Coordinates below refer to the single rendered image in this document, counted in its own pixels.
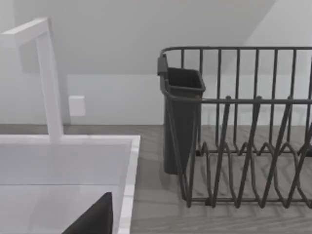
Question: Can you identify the dark grey cutlery holder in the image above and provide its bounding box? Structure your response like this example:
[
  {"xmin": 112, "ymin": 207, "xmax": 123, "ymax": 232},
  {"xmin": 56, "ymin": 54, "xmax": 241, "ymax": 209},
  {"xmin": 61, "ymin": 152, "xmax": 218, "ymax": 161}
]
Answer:
[{"xmin": 163, "ymin": 67, "xmax": 207, "ymax": 175}]

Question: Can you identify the white sink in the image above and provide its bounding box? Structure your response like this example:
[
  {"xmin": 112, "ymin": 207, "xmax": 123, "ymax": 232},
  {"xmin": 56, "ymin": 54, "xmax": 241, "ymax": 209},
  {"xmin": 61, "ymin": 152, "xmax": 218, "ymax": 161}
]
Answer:
[{"xmin": 0, "ymin": 135, "xmax": 141, "ymax": 234}]

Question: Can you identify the white wall socket plate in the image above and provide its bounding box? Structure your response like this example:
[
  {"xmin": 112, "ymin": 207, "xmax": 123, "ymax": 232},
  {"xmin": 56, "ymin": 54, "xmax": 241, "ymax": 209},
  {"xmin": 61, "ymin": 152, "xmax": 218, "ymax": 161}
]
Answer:
[{"xmin": 68, "ymin": 95, "xmax": 86, "ymax": 117}]

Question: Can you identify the tall white tap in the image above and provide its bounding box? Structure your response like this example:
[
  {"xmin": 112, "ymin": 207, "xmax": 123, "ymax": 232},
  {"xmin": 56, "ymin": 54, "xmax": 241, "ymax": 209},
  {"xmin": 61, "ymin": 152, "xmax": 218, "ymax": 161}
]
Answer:
[{"xmin": 0, "ymin": 17, "xmax": 65, "ymax": 144}]

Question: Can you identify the dark grey wire dish rack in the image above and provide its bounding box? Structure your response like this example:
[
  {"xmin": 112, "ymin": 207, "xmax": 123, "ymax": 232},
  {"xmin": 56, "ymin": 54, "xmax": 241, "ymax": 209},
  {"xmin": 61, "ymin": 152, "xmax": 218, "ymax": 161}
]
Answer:
[{"xmin": 157, "ymin": 46, "xmax": 312, "ymax": 209}]

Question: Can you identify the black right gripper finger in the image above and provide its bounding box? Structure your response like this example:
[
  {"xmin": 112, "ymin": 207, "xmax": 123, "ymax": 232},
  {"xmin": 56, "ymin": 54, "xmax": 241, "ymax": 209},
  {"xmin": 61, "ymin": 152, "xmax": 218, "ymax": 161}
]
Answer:
[{"xmin": 61, "ymin": 192, "xmax": 114, "ymax": 234}]

